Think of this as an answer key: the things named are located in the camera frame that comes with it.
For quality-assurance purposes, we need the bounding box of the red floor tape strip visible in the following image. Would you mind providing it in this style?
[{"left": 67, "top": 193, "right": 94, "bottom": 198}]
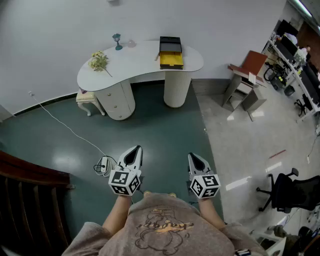
[{"left": 268, "top": 149, "right": 287, "bottom": 160}]

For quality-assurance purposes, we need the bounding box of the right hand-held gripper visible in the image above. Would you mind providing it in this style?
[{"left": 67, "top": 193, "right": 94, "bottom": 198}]
[{"left": 186, "top": 152, "right": 221, "bottom": 200}]

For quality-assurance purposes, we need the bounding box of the yellow flower bouquet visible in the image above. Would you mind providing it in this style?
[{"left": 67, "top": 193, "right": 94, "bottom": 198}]
[{"left": 87, "top": 50, "right": 113, "bottom": 78}]

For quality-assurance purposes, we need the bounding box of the person's left forearm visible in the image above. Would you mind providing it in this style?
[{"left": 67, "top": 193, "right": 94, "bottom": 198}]
[{"left": 102, "top": 194, "right": 132, "bottom": 236}]

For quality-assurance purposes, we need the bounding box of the white power strip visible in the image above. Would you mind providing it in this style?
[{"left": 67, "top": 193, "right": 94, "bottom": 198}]
[{"left": 99, "top": 155, "right": 111, "bottom": 175}]

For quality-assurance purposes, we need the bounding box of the teal lantern ornament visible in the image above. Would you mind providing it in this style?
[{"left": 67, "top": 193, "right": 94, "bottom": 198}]
[{"left": 111, "top": 33, "right": 124, "bottom": 51}]

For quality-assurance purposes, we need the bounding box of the black office chair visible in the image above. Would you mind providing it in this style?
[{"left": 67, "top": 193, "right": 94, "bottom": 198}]
[{"left": 256, "top": 167, "right": 320, "bottom": 214}]

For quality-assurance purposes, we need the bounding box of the person's right forearm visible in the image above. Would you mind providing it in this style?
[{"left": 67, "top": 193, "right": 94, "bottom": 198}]
[{"left": 198, "top": 198, "right": 227, "bottom": 230}]

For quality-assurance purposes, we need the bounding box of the black box with lid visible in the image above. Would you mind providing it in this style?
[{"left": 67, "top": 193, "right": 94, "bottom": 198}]
[{"left": 159, "top": 36, "right": 185, "bottom": 71}]

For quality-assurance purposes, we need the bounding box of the brown board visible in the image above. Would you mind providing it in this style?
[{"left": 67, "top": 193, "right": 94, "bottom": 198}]
[{"left": 240, "top": 50, "right": 269, "bottom": 76}]

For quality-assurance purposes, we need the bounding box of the cream upholstered stool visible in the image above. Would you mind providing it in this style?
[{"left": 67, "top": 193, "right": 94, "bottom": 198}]
[{"left": 75, "top": 87, "right": 106, "bottom": 117}]

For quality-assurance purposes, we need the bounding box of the grey side cabinet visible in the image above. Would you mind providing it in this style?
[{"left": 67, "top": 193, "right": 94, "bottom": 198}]
[{"left": 221, "top": 63, "right": 268, "bottom": 123}]

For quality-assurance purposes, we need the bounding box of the long white office desk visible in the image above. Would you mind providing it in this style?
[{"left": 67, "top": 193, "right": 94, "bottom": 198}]
[{"left": 261, "top": 18, "right": 320, "bottom": 123}]

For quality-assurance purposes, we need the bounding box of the person's brown printed shirt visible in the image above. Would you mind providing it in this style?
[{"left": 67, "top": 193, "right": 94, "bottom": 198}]
[{"left": 61, "top": 191, "right": 268, "bottom": 256}]

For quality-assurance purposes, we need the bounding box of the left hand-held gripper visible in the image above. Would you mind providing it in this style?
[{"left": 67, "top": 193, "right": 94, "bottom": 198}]
[{"left": 108, "top": 145, "right": 145, "bottom": 198}]

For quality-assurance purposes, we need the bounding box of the white drawer pedestal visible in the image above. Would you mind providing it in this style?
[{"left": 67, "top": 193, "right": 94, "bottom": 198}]
[{"left": 94, "top": 81, "right": 136, "bottom": 121}]

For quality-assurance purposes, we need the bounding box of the white fluted column pedestal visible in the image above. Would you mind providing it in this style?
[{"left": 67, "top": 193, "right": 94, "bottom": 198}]
[{"left": 163, "top": 70, "right": 193, "bottom": 109}]

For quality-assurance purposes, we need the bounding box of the white curved desk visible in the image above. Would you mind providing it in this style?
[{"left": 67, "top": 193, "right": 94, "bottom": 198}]
[{"left": 76, "top": 39, "right": 205, "bottom": 93}]

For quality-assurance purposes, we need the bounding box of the dark wooden furniture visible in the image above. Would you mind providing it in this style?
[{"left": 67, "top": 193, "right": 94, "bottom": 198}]
[{"left": 0, "top": 149, "right": 76, "bottom": 256}]

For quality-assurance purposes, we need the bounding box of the white power cable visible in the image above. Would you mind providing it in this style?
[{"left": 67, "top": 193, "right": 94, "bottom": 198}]
[{"left": 27, "top": 91, "right": 108, "bottom": 157}]

